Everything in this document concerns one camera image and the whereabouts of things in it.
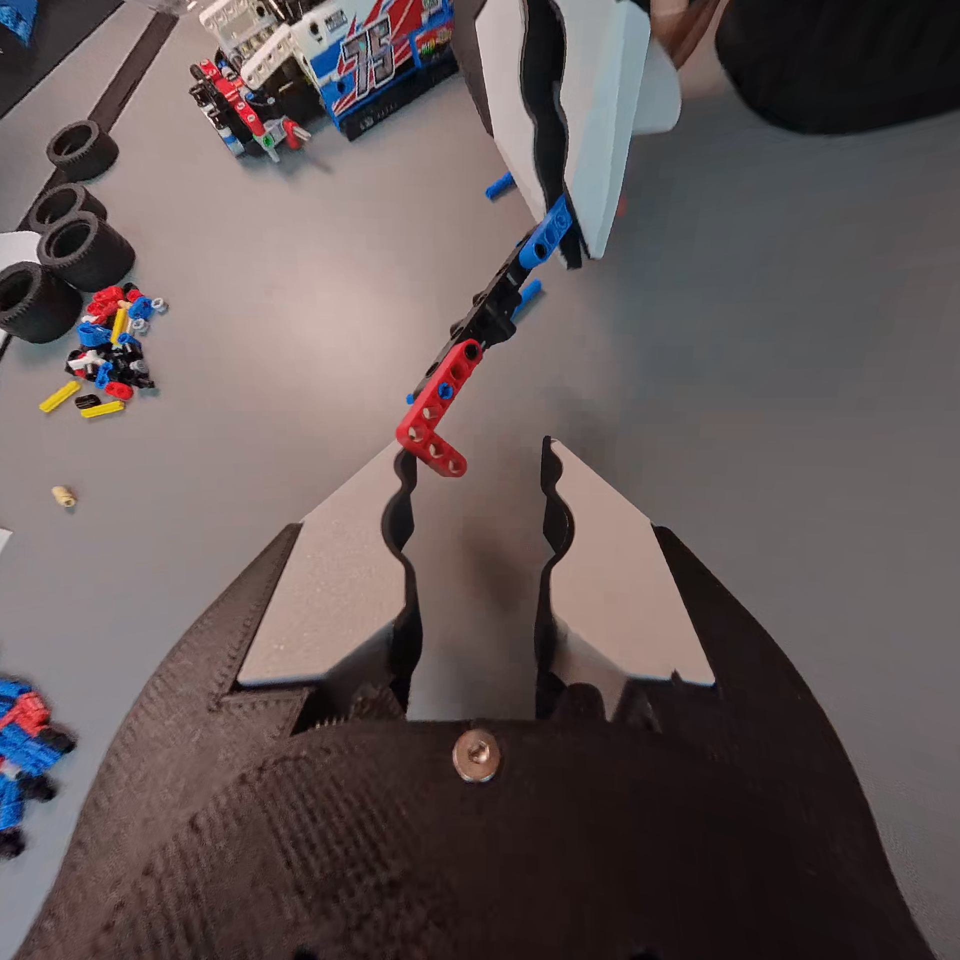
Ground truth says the pile of mixed small pieces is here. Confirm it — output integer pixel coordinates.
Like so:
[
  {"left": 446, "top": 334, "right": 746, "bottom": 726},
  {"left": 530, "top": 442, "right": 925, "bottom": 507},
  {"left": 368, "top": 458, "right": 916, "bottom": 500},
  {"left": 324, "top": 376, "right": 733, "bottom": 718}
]
[{"left": 39, "top": 283, "right": 169, "bottom": 420}]

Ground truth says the person's right hand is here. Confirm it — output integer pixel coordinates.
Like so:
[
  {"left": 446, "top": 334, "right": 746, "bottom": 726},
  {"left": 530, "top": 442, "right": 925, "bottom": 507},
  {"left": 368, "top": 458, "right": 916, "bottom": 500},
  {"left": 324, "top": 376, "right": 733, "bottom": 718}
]
[{"left": 651, "top": 0, "right": 727, "bottom": 71}]

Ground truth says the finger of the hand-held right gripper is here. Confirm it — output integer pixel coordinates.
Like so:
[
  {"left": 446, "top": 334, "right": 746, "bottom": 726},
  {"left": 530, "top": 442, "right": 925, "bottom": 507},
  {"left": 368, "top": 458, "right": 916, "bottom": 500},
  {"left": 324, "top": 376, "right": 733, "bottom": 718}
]
[
  {"left": 553, "top": 0, "right": 684, "bottom": 271},
  {"left": 474, "top": 0, "right": 569, "bottom": 228}
]

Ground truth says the black knit cloth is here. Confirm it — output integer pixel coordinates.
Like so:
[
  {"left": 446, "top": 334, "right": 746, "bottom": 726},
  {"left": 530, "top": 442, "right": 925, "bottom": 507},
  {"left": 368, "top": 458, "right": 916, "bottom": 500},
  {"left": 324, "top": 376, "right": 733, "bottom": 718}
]
[{"left": 714, "top": 0, "right": 960, "bottom": 136}]

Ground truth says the partly built toy race car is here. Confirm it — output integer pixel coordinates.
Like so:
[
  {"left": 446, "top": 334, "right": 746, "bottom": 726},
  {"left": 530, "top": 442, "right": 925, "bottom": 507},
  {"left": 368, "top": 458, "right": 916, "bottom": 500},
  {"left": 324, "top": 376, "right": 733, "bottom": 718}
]
[{"left": 189, "top": 0, "right": 460, "bottom": 162}]

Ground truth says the grey desk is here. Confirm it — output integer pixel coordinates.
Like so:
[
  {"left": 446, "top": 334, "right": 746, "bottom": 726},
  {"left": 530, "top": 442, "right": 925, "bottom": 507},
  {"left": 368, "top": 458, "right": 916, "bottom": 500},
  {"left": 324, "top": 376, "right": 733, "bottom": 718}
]
[{"left": 0, "top": 0, "right": 960, "bottom": 946}]

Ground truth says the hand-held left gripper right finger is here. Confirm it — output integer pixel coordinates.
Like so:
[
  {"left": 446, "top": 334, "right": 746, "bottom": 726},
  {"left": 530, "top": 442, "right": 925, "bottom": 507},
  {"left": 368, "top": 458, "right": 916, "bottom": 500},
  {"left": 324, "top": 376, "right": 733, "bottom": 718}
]
[{"left": 534, "top": 435, "right": 716, "bottom": 710}]

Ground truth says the black red blue beam assembly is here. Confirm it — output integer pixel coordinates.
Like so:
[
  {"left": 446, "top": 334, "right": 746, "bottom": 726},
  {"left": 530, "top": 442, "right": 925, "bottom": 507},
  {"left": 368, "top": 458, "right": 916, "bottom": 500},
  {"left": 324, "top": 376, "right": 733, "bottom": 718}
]
[{"left": 395, "top": 193, "right": 579, "bottom": 479}]

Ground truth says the black toy tyre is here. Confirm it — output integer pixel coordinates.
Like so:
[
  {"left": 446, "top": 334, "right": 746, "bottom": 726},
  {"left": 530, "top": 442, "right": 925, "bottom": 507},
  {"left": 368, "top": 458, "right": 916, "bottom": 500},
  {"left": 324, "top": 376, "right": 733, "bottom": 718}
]
[
  {"left": 0, "top": 262, "right": 84, "bottom": 345},
  {"left": 46, "top": 120, "right": 120, "bottom": 181},
  {"left": 37, "top": 211, "right": 136, "bottom": 292},
  {"left": 28, "top": 182, "right": 108, "bottom": 234}
]

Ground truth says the black desk strip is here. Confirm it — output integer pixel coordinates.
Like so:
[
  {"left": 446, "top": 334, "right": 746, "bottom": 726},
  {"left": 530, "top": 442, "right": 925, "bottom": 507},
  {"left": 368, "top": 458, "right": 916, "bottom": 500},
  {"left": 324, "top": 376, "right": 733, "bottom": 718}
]
[{"left": 18, "top": 9, "right": 181, "bottom": 230}]

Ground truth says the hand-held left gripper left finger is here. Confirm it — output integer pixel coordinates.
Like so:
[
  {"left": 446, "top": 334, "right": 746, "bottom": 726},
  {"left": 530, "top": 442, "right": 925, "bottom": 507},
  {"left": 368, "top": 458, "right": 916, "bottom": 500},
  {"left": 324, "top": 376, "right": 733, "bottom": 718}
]
[{"left": 236, "top": 437, "right": 423, "bottom": 706}]

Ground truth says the pile of blue red pins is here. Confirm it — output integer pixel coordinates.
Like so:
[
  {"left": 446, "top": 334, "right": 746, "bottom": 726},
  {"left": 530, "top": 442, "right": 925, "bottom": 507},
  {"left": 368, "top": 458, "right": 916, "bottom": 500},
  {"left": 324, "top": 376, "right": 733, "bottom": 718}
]
[{"left": 0, "top": 675, "right": 78, "bottom": 860}]

